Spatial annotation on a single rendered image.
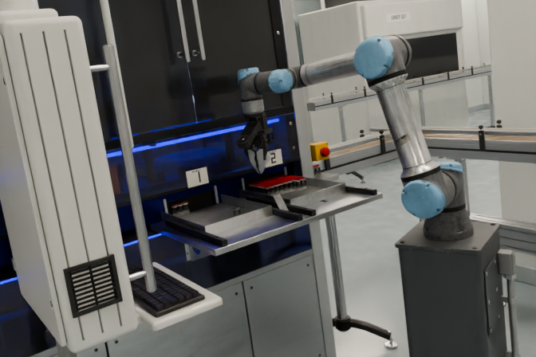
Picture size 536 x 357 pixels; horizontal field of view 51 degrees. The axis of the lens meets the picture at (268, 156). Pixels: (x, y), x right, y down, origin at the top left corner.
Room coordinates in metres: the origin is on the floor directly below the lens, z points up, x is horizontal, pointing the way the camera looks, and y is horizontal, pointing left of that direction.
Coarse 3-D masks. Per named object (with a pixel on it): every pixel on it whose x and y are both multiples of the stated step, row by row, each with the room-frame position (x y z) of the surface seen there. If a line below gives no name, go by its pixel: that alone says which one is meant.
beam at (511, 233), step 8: (472, 216) 2.56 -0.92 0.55; (480, 216) 2.54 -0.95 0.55; (488, 216) 2.52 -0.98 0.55; (504, 224) 2.38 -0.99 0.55; (512, 224) 2.37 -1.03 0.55; (520, 224) 2.35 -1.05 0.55; (528, 224) 2.34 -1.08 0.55; (504, 232) 2.38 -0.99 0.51; (512, 232) 2.35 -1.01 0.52; (520, 232) 2.32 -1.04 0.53; (528, 232) 2.30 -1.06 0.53; (504, 240) 2.38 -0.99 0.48; (512, 240) 2.35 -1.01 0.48; (520, 240) 2.33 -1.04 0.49; (528, 240) 2.29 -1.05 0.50; (504, 248) 2.38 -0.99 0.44; (512, 248) 2.35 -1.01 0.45; (520, 248) 2.33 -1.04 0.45; (528, 248) 2.29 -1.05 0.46
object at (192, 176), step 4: (200, 168) 2.01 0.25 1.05; (204, 168) 2.02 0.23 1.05; (188, 172) 1.98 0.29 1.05; (192, 172) 1.99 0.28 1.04; (196, 172) 2.00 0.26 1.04; (200, 172) 2.01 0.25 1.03; (204, 172) 2.02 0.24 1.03; (188, 176) 1.98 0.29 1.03; (192, 176) 1.99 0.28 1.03; (196, 176) 2.00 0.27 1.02; (200, 176) 2.00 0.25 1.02; (204, 176) 2.01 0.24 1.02; (188, 180) 1.98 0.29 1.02; (192, 180) 1.99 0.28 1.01; (196, 180) 1.99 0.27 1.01; (204, 180) 2.01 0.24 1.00; (208, 180) 2.02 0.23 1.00; (188, 184) 1.98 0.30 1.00; (192, 184) 1.98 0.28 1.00; (196, 184) 1.99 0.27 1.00; (200, 184) 2.00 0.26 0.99
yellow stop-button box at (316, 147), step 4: (312, 144) 2.32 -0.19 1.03; (316, 144) 2.31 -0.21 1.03; (320, 144) 2.32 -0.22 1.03; (324, 144) 2.33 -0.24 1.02; (312, 148) 2.32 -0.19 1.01; (316, 148) 2.30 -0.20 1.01; (320, 148) 2.32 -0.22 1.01; (312, 152) 2.32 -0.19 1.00; (316, 152) 2.30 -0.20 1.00; (320, 152) 2.31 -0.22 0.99; (312, 156) 2.33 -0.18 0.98; (316, 156) 2.30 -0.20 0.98; (320, 156) 2.31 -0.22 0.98; (328, 156) 2.34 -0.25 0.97; (312, 160) 2.33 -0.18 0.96; (316, 160) 2.31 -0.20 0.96; (320, 160) 2.31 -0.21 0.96
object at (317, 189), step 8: (312, 184) 2.20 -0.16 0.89; (320, 184) 2.16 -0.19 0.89; (328, 184) 2.12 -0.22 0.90; (336, 184) 2.08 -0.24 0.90; (344, 184) 2.04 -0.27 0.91; (240, 192) 2.17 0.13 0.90; (248, 192) 2.12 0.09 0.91; (296, 192) 2.13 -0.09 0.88; (304, 192) 2.11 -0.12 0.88; (312, 192) 2.10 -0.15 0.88; (320, 192) 1.97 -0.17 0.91; (328, 192) 2.00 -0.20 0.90; (336, 192) 2.02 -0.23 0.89; (272, 200) 1.99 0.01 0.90; (288, 200) 1.91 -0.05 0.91; (296, 200) 1.91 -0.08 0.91; (304, 200) 1.93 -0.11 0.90; (312, 200) 1.95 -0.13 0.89
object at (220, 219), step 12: (216, 204) 2.12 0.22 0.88; (228, 204) 2.09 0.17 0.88; (240, 204) 2.02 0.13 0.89; (252, 204) 1.95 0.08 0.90; (264, 204) 1.88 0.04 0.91; (168, 216) 1.93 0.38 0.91; (180, 216) 2.01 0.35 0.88; (192, 216) 1.99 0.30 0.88; (204, 216) 1.96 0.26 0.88; (216, 216) 1.94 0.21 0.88; (228, 216) 1.92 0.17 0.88; (240, 216) 1.78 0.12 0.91; (252, 216) 1.81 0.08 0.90; (264, 216) 1.84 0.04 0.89; (204, 228) 1.71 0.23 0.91; (216, 228) 1.73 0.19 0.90; (228, 228) 1.76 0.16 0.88
